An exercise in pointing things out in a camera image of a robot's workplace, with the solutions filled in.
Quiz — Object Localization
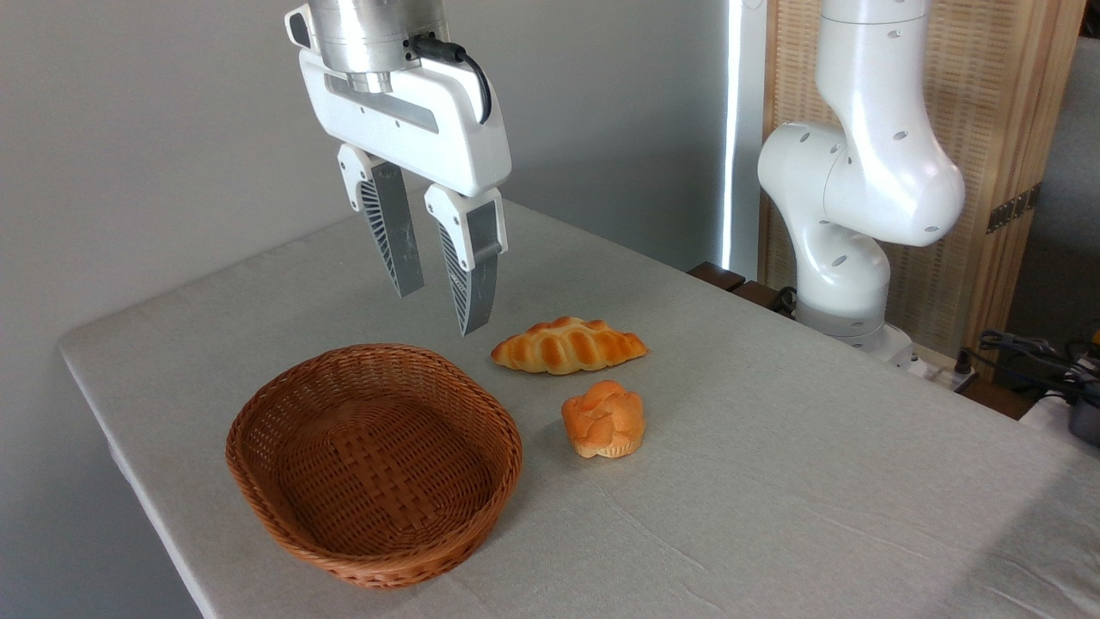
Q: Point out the dark brown wooden block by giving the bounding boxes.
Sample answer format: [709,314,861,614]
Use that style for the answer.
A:
[687,261,797,316]

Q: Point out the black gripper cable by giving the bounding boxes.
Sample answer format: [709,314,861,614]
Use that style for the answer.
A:
[410,34,494,126]

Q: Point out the long braided bread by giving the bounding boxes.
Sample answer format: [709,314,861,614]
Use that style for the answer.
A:
[491,316,649,376]

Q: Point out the brown wicker basket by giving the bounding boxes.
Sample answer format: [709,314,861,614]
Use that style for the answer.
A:
[225,344,524,590]

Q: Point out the white power strip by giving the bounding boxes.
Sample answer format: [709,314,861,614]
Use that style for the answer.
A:
[909,344,981,392]

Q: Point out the round knotted bread roll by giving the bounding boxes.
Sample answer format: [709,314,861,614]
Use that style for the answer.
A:
[561,380,646,459]

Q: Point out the grey tablecloth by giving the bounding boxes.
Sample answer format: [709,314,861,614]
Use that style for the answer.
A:
[58,199,1100,619]

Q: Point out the black cable bundle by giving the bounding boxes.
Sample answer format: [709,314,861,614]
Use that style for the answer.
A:
[954,328,1100,405]

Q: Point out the dark metal screen hinge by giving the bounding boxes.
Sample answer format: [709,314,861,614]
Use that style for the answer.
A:
[986,181,1043,235]

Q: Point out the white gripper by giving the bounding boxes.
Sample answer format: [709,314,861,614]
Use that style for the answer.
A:
[298,47,513,337]

